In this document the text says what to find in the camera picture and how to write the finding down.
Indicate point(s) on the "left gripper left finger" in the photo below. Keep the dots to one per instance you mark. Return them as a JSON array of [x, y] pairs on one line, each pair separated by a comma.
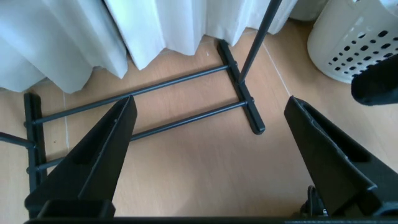
[[105, 161]]

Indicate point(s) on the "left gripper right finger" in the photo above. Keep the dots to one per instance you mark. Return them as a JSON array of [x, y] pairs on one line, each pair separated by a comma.
[[325, 161]]

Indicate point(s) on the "black garment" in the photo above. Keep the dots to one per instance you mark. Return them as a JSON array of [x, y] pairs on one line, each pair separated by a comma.
[[379, 84]]

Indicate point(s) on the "black clothes rack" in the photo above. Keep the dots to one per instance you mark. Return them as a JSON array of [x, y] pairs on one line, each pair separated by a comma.
[[242, 90]]

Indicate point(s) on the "white laundry basket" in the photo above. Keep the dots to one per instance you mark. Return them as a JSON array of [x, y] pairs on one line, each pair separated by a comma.
[[335, 37]]

